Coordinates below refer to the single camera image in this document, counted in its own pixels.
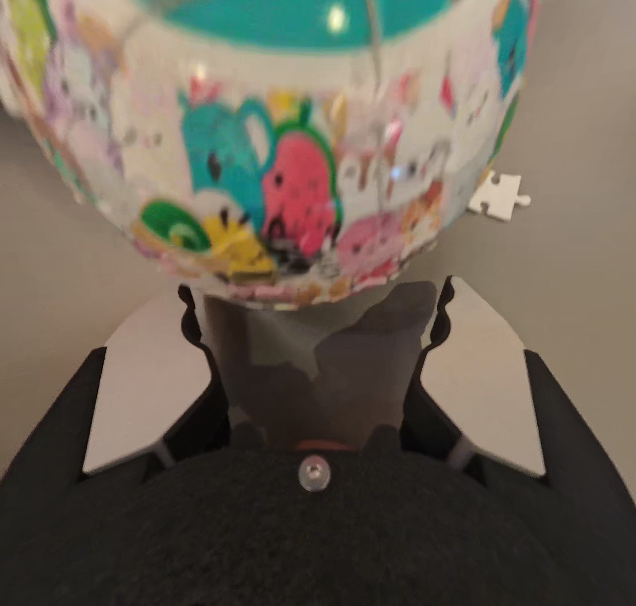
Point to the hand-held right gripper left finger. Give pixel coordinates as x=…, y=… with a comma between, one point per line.
x=144, y=382

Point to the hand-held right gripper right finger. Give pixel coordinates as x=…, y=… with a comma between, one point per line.
x=477, y=382

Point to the colourful cartoon puzzle ball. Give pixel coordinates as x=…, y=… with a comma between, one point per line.
x=278, y=133

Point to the white puzzle piece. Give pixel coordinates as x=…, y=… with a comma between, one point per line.
x=499, y=196

